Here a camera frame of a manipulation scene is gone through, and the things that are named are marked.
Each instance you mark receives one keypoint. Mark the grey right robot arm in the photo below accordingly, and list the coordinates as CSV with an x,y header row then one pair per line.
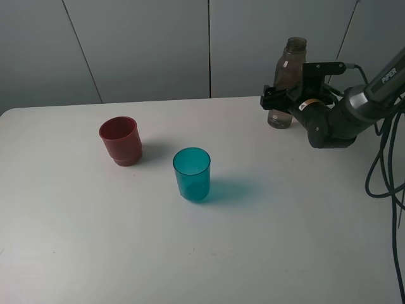
x,y
331,118

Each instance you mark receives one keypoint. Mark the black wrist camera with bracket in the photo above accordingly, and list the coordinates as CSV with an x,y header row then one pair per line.
x,y
313,75

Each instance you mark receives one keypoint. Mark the teal translucent plastic cup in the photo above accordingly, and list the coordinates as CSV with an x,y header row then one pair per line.
x,y
192,171

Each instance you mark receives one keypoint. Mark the red plastic cup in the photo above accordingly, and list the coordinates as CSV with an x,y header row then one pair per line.
x,y
121,138

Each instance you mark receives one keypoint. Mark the grey translucent water bottle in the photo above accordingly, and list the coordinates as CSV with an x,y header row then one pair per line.
x,y
288,74

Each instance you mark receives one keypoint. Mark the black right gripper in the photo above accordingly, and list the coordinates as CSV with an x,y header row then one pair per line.
x,y
307,107

